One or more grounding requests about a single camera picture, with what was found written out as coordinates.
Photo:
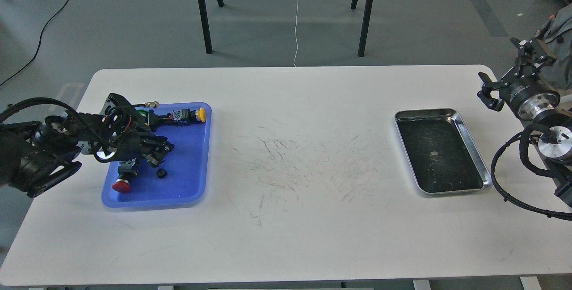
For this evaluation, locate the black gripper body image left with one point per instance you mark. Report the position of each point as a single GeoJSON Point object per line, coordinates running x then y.
{"type": "Point", "coordinates": [111, 144]}

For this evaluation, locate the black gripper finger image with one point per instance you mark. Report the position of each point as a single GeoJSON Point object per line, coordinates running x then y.
{"type": "Point", "coordinates": [532, 56]}
{"type": "Point", "coordinates": [154, 157]}
{"type": "Point", "coordinates": [485, 93]}
{"type": "Point", "coordinates": [149, 142]}

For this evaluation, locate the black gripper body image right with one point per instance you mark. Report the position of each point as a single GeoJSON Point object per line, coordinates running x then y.
{"type": "Point", "coordinates": [529, 97]}

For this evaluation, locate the small black gear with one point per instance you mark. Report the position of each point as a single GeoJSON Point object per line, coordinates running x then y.
{"type": "Point", "coordinates": [161, 173]}

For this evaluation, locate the black robot arm image left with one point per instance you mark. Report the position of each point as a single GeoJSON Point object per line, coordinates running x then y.
{"type": "Point", "coordinates": [38, 155]}

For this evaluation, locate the blue plastic tray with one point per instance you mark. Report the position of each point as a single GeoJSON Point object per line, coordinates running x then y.
{"type": "Point", "coordinates": [186, 165]}

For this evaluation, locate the silver metal tray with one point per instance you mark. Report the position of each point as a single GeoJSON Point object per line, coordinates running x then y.
{"type": "Point", "coordinates": [441, 153]}

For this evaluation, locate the grey backpack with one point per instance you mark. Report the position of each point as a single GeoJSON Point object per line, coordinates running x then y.
{"type": "Point", "coordinates": [556, 33]}

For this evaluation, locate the black caster wheel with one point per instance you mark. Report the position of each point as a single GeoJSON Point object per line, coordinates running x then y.
{"type": "Point", "coordinates": [4, 129]}

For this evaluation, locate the black stand leg left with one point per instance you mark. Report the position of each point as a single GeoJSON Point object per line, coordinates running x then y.
{"type": "Point", "coordinates": [206, 8]}

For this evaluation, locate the black stand leg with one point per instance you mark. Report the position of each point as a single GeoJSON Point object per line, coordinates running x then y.
{"type": "Point", "coordinates": [365, 8]}
{"type": "Point", "coordinates": [206, 8]}

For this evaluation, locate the black stand leg right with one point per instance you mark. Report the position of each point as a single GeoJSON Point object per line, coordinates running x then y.
{"type": "Point", "coordinates": [365, 8]}

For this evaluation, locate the red push button switch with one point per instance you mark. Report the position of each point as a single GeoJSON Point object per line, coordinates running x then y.
{"type": "Point", "coordinates": [127, 170]}

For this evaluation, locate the green push button switch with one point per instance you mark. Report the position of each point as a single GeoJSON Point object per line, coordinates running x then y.
{"type": "Point", "coordinates": [143, 114]}

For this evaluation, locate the yellow push button switch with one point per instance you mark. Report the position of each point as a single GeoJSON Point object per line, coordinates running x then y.
{"type": "Point", "coordinates": [185, 117]}

